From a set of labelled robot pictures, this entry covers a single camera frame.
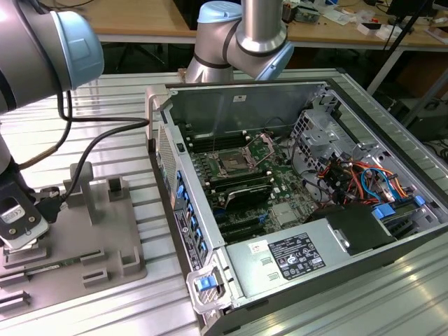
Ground CPU socket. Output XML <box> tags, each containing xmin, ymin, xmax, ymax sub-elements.
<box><xmin>209</xmin><ymin>148</ymin><xmax>257</xmax><ymax>176</ymax></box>

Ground green RAM stick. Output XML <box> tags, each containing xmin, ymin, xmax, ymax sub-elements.
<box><xmin>27</xmin><ymin>254</ymin><xmax>98</xmax><ymax>274</ymax></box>

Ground grey parts rack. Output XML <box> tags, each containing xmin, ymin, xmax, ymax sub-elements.
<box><xmin>0</xmin><ymin>162</ymin><xmax>148</xmax><ymax>320</ymax></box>

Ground black RAM slots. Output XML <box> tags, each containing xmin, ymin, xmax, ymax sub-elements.
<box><xmin>188</xmin><ymin>129</ymin><xmax>246</xmax><ymax>148</ymax></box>

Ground black expansion slots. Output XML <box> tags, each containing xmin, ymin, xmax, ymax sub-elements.
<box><xmin>218</xmin><ymin>216</ymin><xmax>267</xmax><ymax>243</ymax></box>

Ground black graphics card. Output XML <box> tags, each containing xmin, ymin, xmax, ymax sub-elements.
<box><xmin>223</xmin><ymin>183</ymin><xmax>273</xmax><ymax>211</ymax></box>

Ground grey power supply unit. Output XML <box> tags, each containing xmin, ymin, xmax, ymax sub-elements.
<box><xmin>225</xmin><ymin>218</ymin><xmax>351</xmax><ymax>299</ymax></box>

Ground metal socket cover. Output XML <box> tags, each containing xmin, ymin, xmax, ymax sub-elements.
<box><xmin>244</xmin><ymin>132</ymin><xmax>278</xmax><ymax>165</ymax></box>

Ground green motherboard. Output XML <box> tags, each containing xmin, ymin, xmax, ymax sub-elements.
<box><xmin>190</xmin><ymin>138</ymin><xmax>328</xmax><ymax>246</ymax></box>

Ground silver chipset heatsink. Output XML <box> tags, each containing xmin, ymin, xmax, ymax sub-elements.
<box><xmin>272</xmin><ymin>202</ymin><xmax>299</xmax><ymax>225</ymax></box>

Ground metal perforated drive cage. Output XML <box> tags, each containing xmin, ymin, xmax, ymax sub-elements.
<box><xmin>290</xmin><ymin>109</ymin><xmax>347</xmax><ymax>166</ymax></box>

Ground open grey PC case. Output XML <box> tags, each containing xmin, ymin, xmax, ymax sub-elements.
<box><xmin>144</xmin><ymin>78</ymin><xmax>448</xmax><ymax>336</ymax></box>

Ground black plastic air shroud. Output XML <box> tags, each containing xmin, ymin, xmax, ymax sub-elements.
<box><xmin>303</xmin><ymin>204</ymin><xmax>397</xmax><ymax>256</ymax></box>

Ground blue disk carrier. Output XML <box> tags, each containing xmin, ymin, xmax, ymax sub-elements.
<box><xmin>372</xmin><ymin>204</ymin><xmax>396</xmax><ymax>221</ymax></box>

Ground small white box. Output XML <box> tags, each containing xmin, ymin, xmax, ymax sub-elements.
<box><xmin>376</xmin><ymin>25</ymin><xmax>403</xmax><ymax>40</ymax></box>

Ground black slanted stand pole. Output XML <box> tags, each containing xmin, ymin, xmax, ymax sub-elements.
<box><xmin>382</xmin><ymin>0</ymin><xmax>423</xmax><ymax>50</ymax></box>

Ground black camera cable with connector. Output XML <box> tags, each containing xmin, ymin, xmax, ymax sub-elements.
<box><xmin>36</xmin><ymin>89</ymin><xmax>150</xmax><ymax>224</ymax></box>

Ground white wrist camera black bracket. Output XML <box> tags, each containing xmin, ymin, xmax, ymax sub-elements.
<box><xmin>0</xmin><ymin>195</ymin><xmax>50</xmax><ymax>251</ymax></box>

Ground orange and red wire bundle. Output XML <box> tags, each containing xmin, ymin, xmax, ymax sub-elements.
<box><xmin>314</xmin><ymin>160</ymin><xmax>411</xmax><ymax>206</ymax></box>

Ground blue wire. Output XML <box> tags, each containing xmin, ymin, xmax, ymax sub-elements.
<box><xmin>360</xmin><ymin>169</ymin><xmax>398</xmax><ymax>201</ymax></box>

